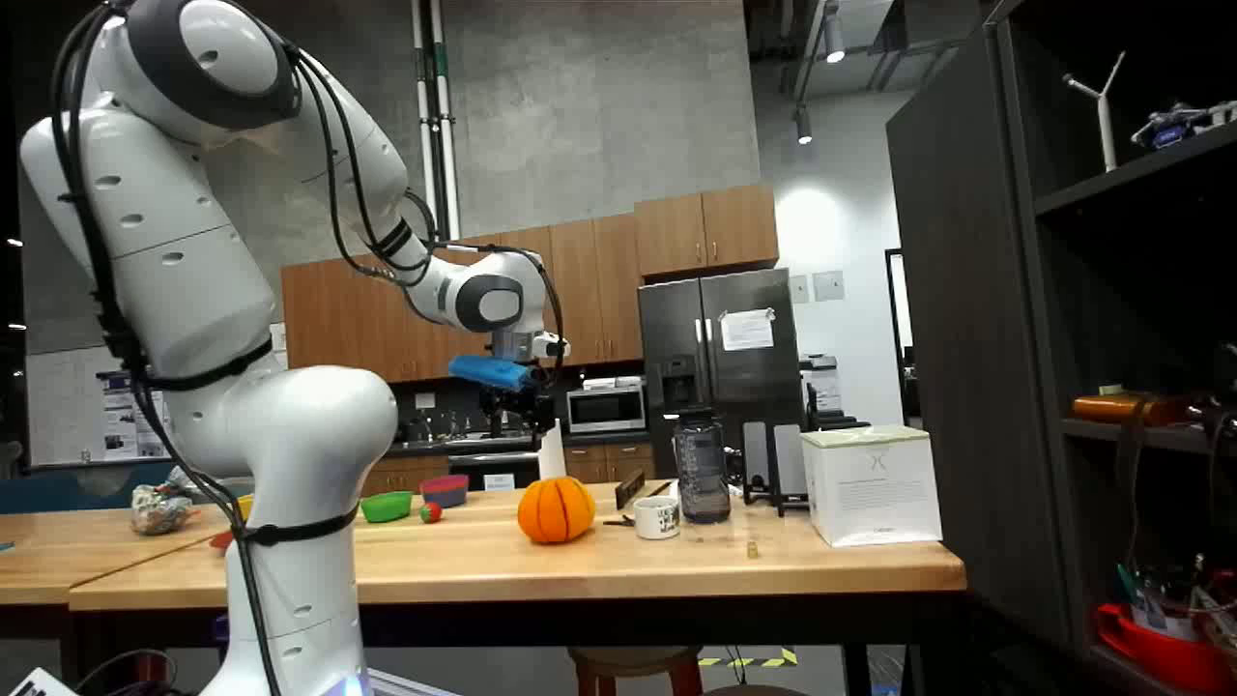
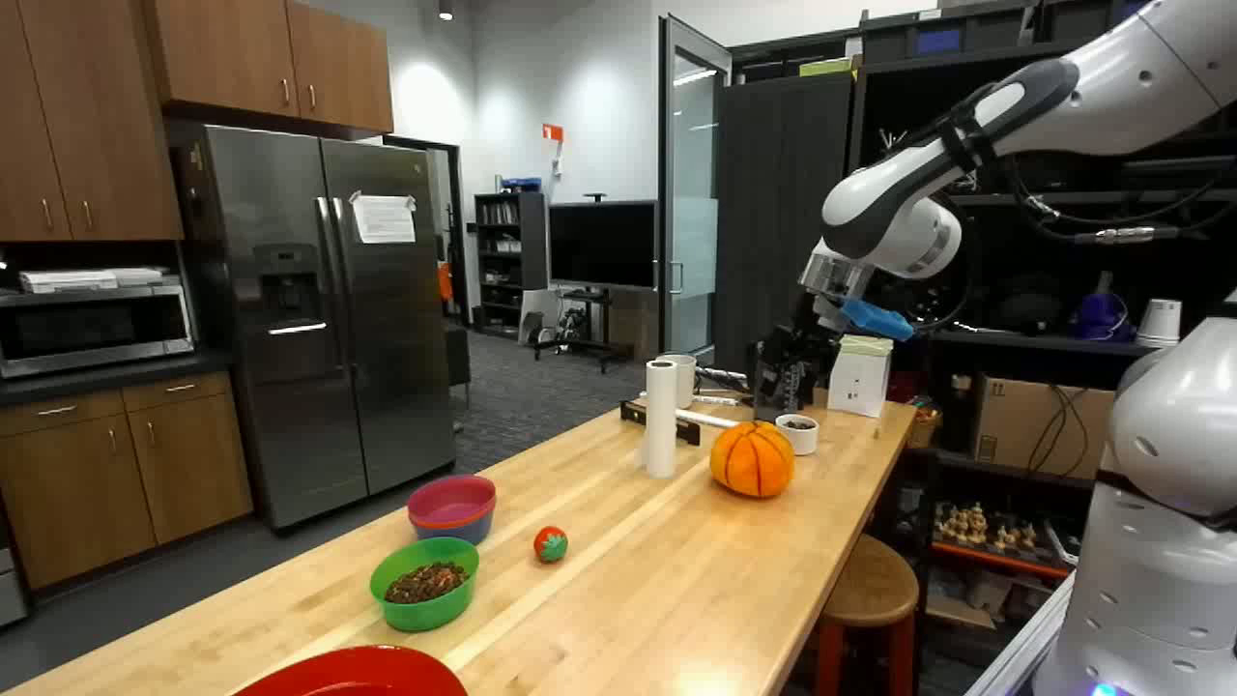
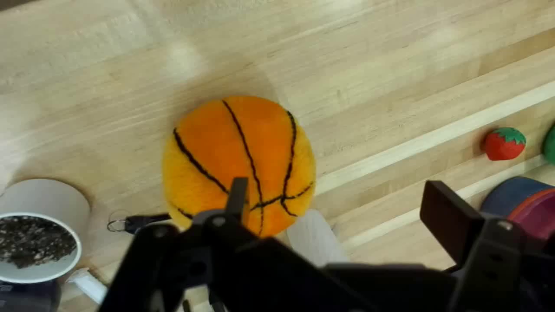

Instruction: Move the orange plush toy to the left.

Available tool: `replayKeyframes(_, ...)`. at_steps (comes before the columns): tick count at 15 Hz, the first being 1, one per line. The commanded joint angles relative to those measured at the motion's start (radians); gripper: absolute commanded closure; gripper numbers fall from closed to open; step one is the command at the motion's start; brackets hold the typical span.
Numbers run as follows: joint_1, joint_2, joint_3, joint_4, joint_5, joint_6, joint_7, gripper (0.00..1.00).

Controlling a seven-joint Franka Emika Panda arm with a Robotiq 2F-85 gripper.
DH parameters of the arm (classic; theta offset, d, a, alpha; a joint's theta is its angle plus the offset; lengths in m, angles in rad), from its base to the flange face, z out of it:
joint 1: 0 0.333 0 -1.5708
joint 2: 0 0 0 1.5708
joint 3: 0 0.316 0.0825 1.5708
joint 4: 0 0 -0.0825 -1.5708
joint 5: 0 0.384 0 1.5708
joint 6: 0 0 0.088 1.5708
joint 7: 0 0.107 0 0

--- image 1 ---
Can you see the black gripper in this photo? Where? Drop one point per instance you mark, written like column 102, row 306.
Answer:
column 540, row 385

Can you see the small orange pumpkin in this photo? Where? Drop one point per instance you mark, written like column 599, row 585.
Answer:
column 558, row 512

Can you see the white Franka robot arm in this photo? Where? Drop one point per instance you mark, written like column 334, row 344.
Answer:
column 193, row 256

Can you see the small strawberry toy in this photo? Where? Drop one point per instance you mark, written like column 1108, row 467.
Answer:
column 432, row 512

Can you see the small yellow toy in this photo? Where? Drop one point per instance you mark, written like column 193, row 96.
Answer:
column 245, row 506

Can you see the small red toy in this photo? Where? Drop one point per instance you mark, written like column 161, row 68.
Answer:
column 220, row 545

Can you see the blue toy vehicle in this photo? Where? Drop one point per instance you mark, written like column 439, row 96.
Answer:
column 1172, row 130

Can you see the white cylinder roll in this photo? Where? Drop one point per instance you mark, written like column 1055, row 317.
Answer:
column 554, row 460

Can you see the silver microwave oven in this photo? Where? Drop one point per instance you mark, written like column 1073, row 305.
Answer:
column 604, row 409

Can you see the small dark tilted block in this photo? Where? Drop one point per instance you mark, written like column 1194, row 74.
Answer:
column 631, row 491

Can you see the red bowl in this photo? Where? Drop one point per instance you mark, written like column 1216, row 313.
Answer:
column 444, row 492

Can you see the white mug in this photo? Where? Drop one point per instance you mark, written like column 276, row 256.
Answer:
column 660, row 518

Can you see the dark transparent jar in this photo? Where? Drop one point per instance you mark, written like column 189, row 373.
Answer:
column 706, row 470

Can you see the green bowl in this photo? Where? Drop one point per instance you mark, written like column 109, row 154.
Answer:
column 383, row 509

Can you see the black refrigerator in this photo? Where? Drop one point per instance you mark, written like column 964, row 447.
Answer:
column 721, row 389

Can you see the white paper sheet on refrigerator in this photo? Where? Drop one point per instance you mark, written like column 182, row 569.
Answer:
column 746, row 332

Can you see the red stool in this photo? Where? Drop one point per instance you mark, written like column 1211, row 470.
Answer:
column 631, row 672

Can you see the yellow green leafy object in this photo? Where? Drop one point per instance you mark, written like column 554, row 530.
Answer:
column 743, row 662

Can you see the vertical metal pipes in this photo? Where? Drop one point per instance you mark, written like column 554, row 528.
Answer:
column 439, row 117

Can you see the white cardboard box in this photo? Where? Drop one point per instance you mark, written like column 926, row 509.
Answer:
column 870, row 491

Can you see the clear plastic bag bundle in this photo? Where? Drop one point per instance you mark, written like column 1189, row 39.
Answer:
column 161, row 512

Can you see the ceiling spot lamp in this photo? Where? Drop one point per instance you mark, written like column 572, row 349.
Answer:
column 835, row 39
column 803, row 127

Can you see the dark shelf unit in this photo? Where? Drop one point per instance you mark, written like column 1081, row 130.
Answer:
column 968, row 389

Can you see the orange cylinder on shelf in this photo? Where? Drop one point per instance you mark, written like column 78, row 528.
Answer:
column 1113, row 409

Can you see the white wind turbine model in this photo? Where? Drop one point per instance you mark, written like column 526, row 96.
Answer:
column 1103, row 117

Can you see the red bucket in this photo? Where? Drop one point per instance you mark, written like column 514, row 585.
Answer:
column 1162, row 652

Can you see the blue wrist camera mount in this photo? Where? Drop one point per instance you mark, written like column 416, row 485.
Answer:
column 488, row 373

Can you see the brown wooden wall cabinets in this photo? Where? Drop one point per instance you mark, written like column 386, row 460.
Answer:
column 604, row 283

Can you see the black table frame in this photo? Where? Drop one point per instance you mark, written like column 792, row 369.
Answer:
column 580, row 621

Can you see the wall notice sheet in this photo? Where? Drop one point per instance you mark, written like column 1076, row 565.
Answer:
column 830, row 283

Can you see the white wall poster board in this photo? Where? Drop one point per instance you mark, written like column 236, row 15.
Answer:
column 78, row 411

